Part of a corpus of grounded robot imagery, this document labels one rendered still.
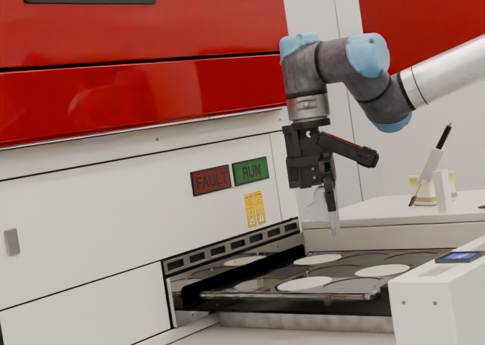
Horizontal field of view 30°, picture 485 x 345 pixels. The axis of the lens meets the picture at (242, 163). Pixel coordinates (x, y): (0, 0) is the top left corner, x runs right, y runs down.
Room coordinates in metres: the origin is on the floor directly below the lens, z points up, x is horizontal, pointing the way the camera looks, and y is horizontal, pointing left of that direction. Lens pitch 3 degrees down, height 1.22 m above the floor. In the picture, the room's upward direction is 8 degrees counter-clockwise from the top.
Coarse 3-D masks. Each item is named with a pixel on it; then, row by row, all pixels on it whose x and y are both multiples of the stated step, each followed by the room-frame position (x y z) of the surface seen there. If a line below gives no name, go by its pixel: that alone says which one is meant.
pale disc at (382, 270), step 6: (390, 264) 1.69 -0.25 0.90; (396, 264) 1.68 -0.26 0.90; (360, 270) 1.68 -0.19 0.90; (366, 270) 1.67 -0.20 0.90; (372, 270) 1.66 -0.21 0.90; (378, 270) 1.65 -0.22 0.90; (384, 270) 1.64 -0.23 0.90; (390, 270) 1.63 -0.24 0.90; (396, 270) 1.63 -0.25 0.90; (402, 270) 1.62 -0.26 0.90
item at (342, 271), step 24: (288, 264) 1.85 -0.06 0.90; (312, 264) 1.81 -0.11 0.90; (336, 264) 1.77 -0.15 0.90; (360, 264) 1.73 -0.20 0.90; (384, 264) 1.70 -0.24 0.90; (408, 264) 1.66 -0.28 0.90; (240, 288) 1.68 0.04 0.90; (264, 288) 1.64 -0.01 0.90; (312, 288) 1.57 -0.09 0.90; (336, 288) 1.55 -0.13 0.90; (360, 288) 1.52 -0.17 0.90
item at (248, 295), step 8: (200, 296) 1.68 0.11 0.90; (208, 296) 1.66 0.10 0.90; (216, 296) 1.65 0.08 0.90; (224, 296) 1.64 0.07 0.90; (232, 296) 1.63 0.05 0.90; (240, 296) 1.62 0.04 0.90; (248, 296) 1.60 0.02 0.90; (256, 296) 1.59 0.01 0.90; (264, 296) 1.58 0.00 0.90; (272, 296) 1.57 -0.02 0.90; (280, 296) 1.56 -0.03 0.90; (288, 296) 1.55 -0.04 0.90; (296, 296) 1.54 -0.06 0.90; (304, 296) 1.53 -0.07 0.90; (312, 296) 1.52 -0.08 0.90; (320, 296) 1.51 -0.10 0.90; (328, 296) 1.50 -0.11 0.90; (336, 296) 1.49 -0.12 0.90; (344, 296) 1.48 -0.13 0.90; (352, 296) 1.47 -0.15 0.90; (360, 296) 1.46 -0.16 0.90; (368, 296) 1.45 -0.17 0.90
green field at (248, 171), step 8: (256, 160) 1.91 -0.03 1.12; (264, 160) 1.93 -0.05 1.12; (240, 168) 1.87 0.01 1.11; (248, 168) 1.89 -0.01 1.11; (256, 168) 1.91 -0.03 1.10; (264, 168) 1.93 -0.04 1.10; (240, 176) 1.87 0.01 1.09; (248, 176) 1.89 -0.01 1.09; (256, 176) 1.91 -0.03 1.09; (264, 176) 1.93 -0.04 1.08
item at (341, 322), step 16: (224, 320) 1.72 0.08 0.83; (240, 320) 1.70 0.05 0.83; (256, 320) 1.67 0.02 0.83; (272, 320) 1.65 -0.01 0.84; (288, 320) 1.63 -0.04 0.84; (304, 320) 1.60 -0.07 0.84; (320, 320) 1.58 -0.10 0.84; (336, 320) 1.56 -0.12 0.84; (352, 320) 1.54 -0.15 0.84; (368, 320) 1.52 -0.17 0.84; (384, 320) 1.50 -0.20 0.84
